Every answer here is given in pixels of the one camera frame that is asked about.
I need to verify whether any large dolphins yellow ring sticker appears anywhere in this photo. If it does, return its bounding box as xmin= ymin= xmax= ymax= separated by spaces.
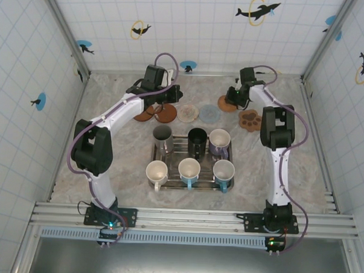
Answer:
xmin=234 ymin=0 xmax=282 ymax=28

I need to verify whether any cork paw-shaped coaster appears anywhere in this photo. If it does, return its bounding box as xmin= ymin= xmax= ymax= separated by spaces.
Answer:
xmin=238 ymin=108 xmax=264 ymax=134

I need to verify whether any beige woven round coaster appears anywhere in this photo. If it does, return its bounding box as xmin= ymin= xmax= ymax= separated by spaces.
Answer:
xmin=176 ymin=104 xmax=200 ymax=123

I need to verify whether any aluminium frame post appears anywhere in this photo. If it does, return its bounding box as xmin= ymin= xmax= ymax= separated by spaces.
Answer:
xmin=33 ymin=0 xmax=95 ymax=80
xmin=301 ymin=0 xmax=358 ymax=86

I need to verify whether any small dolphin yellow ring sticker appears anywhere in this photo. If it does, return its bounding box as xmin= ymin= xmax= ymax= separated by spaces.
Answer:
xmin=130 ymin=19 xmax=153 ymax=41

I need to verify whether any thin black wire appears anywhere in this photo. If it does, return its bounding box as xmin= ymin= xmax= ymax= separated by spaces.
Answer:
xmin=76 ymin=201 xmax=92 ymax=220

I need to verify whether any purple mug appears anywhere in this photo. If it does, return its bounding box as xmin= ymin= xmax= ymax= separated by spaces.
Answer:
xmin=207 ymin=128 xmax=232 ymax=160

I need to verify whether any grey metal panel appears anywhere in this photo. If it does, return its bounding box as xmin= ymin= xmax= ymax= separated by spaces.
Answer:
xmin=27 ymin=235 xmax=356 ymax=273

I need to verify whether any blue mug with flower print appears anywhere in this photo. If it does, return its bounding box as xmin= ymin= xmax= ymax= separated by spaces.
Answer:
xmin=211 ymin=158 xmax=237 ymax=194

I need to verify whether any blue-grey round coaster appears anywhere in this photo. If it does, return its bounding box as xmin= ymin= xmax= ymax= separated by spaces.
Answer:
xmin=198 ymin=103 xmax=222 ymax=124

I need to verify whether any dark brown round coaster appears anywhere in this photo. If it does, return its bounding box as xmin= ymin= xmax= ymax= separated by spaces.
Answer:
xmin=152 ymin=103 xmax=177 ymax=124

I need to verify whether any steel serving tray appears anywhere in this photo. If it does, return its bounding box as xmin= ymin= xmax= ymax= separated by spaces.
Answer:
xmin=149 ymin=134 xmax=237 ymax=194

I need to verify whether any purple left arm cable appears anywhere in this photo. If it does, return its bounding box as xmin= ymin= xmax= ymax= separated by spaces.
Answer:
xmin=63 ymin=48 xmax=181 ymax=248

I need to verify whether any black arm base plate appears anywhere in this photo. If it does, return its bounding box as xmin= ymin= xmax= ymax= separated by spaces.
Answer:
xmin=83 ymin=205 xmax=138 ymax=229
xmin=235 ymin=211 xmax=300 ymax=236

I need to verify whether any aluminium table side rail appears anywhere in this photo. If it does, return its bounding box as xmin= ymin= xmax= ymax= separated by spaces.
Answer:
xmin=296 ymin=78 xmax=347 ymax=214
xmin=46 ymin=72 xmax=92 ymax=204

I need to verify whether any shark blue circle sticker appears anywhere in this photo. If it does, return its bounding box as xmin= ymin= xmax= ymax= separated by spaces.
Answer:
xmin=75 ymin=39 xmax=95 ymax=55

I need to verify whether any aluminium frame leg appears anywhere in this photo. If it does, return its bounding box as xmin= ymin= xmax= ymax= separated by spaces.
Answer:
xmin=11 ymin=224 xmax=43 ymax=273
xmin=340 ymin=239 xmax=364 ymax=273

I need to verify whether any light blue mug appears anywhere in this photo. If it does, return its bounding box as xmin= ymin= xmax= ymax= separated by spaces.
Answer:
xmin=177 ymin=157 xmax=202 ymax=191

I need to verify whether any reddish brown round coaster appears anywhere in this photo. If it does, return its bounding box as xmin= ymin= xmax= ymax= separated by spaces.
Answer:
xmin=133 ymin=105 xmax=157 ymax=123

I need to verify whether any penguin blue circle sticker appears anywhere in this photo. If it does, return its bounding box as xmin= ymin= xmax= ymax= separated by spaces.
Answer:
xmin=179 ymin=60 xmax=197 ymax=74

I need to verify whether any orange woven rattan coaster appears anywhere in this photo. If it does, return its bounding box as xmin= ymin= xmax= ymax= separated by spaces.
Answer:
xmin=217 ymin=95 xmax=239 ymax=114

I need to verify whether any black mug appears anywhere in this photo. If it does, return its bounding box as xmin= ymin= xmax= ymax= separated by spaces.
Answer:
xmin=186 ymin=127 xmax=208 ymax=162

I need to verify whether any aluminium mounting rail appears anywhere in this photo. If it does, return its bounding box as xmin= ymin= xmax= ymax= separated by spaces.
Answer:
xmin=29 ymin=199 xmax=360 ymax=241

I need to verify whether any fish blue circle sticker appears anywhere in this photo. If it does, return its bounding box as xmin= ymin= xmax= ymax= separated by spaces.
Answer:
xmin=30 ymin=92 xmax=47 ymax=111

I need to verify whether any cream white mug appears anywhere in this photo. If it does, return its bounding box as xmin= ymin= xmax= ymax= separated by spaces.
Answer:
xmin=144 ymin=159 xmax=170 ymax=193

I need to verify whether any aluminium table back rail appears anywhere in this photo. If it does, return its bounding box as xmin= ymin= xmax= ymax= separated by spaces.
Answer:
xmin=88 ymin=66 xmax=305 ymax=84

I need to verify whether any grey slotted cable duct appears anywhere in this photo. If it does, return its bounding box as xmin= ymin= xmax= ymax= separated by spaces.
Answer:
xmin=40 ymin=226 xmax=270 ymax=249

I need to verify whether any stainless steel cup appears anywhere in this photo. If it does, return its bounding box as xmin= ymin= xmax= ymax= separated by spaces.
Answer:
xmin=151 ymin=124 xmax=175 ymax=162

